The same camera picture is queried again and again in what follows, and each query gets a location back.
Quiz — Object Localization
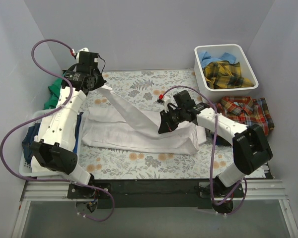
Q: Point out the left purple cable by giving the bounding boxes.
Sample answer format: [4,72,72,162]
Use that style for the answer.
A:
[0,39,115,222]

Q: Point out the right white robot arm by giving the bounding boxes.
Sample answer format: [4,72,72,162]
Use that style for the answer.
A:
[157,90,273,197]

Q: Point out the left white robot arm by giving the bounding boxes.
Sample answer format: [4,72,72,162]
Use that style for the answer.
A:
[30,48,106,198]

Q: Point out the white folded cloth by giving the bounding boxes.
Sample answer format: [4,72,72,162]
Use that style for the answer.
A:
[29,116,80,174]

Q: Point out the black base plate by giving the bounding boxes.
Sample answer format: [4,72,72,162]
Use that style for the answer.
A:
[67,178,247,209]

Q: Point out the aluminium frame rail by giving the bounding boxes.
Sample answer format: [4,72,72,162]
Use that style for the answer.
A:
[21,179,289,201]

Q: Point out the white long sleeve shirt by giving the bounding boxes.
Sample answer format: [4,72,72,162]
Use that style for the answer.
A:
[82,86,207,155]

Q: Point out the blue shirt in bin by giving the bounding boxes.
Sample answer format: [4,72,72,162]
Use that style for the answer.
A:
[198,52,236,69]

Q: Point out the red plaid shirt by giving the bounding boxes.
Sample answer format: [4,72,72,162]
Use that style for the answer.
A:
[215,97,275,136]

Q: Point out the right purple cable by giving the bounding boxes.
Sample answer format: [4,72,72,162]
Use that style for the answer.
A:
[162,85,248,215]

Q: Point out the green shirt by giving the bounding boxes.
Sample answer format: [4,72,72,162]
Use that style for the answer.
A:
[43,78,63,110]

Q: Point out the floral table cloth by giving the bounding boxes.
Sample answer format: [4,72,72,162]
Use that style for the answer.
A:
[74,69,267,179]

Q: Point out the yellow plaid shirt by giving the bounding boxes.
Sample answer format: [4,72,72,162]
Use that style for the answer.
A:
[203,61,254,89]

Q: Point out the purple cable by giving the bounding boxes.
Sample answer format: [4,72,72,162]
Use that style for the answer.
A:
[0,39,115,222]
[162,85,248,215]

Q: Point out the white plastic bin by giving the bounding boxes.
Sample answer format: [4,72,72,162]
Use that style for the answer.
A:
[194,44,259,102]

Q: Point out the dark blue garment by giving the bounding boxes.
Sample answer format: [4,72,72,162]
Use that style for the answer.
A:
[22,123,40,164]

